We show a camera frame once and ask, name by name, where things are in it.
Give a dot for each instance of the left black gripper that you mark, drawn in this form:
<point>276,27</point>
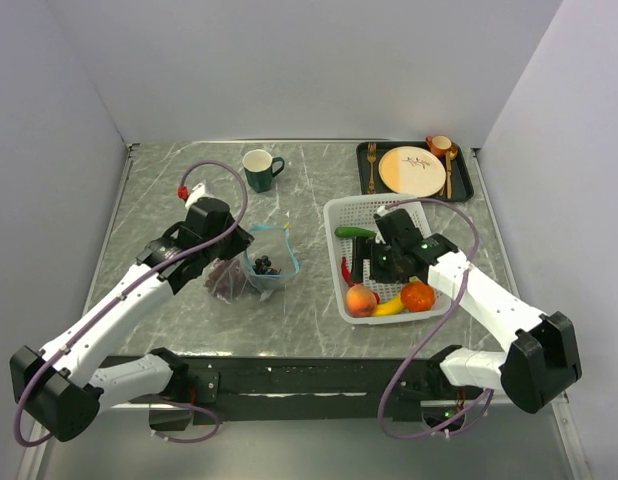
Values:
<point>239,242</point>

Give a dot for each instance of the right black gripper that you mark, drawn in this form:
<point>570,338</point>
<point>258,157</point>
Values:
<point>367,249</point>

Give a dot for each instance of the orange tangerine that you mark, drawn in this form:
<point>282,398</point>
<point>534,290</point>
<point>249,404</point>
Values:
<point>417,297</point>

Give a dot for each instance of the banana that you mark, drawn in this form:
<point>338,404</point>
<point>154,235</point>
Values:
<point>390,308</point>

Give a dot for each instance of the peach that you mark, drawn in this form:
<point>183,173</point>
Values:
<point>360,301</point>

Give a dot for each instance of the black grape bunch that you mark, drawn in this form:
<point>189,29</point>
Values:
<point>263,266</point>

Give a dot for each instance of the clear zip top bag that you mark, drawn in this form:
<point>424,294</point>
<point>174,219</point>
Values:
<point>273,241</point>

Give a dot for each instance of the red grape bunch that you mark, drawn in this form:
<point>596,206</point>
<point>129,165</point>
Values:
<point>226,280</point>

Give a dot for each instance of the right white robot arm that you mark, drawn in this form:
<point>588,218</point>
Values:
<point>539,356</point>

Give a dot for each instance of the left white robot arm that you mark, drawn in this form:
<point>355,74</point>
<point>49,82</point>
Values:
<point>63,385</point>

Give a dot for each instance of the red chili pepper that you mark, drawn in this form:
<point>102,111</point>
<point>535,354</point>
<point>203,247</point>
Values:
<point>345,272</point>

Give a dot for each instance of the green chili pepper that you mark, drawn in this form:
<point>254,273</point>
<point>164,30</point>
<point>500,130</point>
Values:
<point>353,232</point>

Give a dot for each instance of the white plastic basket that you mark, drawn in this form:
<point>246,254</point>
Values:
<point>358,211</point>

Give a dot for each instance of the beige round plate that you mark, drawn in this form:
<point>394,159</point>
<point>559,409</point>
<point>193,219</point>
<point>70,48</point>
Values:
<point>412,171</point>

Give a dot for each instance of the dark green tray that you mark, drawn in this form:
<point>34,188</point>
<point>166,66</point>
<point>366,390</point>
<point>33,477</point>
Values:
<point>462,185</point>

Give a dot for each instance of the gold fork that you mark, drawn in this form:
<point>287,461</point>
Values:
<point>371,159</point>

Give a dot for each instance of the gold spoon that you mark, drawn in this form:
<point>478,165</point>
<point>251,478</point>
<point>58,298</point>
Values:
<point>450,155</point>

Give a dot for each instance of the small orange cup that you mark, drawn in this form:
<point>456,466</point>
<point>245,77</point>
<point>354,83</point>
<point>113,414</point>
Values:
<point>439,145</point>

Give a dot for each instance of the black base beam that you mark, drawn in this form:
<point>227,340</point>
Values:
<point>275,388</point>

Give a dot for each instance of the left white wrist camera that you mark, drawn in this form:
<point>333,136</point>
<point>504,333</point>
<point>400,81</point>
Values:
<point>191,196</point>

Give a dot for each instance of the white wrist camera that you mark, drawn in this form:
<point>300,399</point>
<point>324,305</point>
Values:
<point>383,210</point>
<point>191,196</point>

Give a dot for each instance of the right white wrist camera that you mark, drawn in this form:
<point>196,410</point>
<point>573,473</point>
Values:
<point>383,210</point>

